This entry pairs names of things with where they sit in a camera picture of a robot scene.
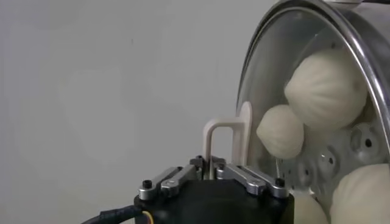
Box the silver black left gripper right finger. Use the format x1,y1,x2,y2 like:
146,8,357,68
213,155,289,198

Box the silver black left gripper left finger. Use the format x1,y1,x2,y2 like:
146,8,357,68
138,155,204,200

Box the glass lid with cream handle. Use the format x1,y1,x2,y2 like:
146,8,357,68
202,0,390,224

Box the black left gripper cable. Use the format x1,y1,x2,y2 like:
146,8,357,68
80,205,155,224

